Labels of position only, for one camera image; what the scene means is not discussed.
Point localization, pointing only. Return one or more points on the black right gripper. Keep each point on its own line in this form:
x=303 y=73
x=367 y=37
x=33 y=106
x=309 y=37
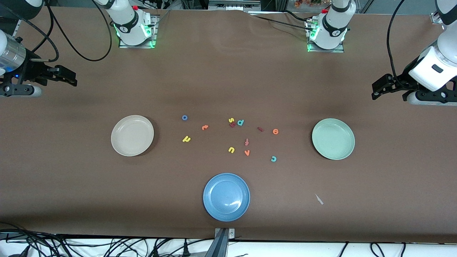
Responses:
x=34 y=70

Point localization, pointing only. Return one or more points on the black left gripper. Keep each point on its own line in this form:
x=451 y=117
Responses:
x=400 y=81

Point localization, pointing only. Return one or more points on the yellow foam letter h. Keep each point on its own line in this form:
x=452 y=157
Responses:
x=185 y=139

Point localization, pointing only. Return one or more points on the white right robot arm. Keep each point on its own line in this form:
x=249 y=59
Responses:
x=128 y=25

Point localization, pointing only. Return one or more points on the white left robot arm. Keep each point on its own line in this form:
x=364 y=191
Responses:
x=334 y=28

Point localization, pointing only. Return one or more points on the green plate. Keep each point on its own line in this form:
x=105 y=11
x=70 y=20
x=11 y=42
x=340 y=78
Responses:
x=333 y=139

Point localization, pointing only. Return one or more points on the beige brown plate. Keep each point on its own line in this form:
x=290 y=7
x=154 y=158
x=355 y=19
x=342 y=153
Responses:
x=132 y=135

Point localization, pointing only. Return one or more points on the brown table cover sheet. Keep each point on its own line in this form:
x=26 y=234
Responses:
x=71 y=178

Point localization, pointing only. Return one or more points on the orange artificial plant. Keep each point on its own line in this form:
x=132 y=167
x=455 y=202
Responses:
x=307 y=3

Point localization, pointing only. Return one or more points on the grey paper scrap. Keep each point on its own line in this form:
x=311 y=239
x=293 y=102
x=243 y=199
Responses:
x=319 y=199

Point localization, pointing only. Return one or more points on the black equipment box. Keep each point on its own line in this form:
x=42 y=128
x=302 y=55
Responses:
x=273 y=4

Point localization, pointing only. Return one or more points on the grey power strip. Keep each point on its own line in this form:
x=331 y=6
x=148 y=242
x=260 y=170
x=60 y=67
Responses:
x=232 y=5

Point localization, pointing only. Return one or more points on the blue plate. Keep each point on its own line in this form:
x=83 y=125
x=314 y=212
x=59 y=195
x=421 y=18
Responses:
x=226 y=197

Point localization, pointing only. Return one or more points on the aluminium frame profile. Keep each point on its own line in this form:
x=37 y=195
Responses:
x=436 y=18
x=16 y=31

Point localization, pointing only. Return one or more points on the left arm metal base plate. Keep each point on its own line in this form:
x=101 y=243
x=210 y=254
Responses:
x=321 y=51

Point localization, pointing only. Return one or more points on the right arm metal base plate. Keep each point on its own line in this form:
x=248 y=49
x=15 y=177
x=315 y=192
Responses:
x=155 y=32

